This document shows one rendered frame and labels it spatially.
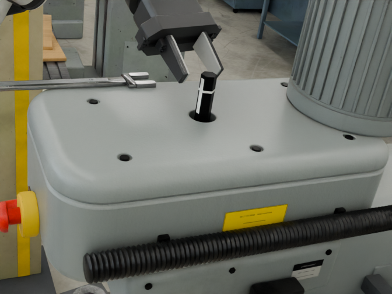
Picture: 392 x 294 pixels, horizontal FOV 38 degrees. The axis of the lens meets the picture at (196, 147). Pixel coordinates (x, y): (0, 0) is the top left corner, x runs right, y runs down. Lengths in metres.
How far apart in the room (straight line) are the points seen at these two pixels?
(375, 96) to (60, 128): 0.41
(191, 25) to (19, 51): 1.80
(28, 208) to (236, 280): 0.30
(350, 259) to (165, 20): 0.47
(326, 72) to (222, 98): 0.15
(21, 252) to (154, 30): 2.45
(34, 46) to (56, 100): 1.76
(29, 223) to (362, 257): 0.51
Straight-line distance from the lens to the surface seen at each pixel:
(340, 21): 0.77
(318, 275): 0.89
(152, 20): 0.75
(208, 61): 0.78
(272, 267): 0.82
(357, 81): 0.78
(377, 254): 0.96
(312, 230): 0.75
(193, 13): 0.78
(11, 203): 0.88
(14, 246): 3.07
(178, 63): 0.73
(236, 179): 0.67
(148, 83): 0.82
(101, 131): 0.70
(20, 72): 2.56
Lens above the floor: 2.23
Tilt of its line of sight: 29 degrees down
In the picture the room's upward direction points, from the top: 9 degrees clockwise
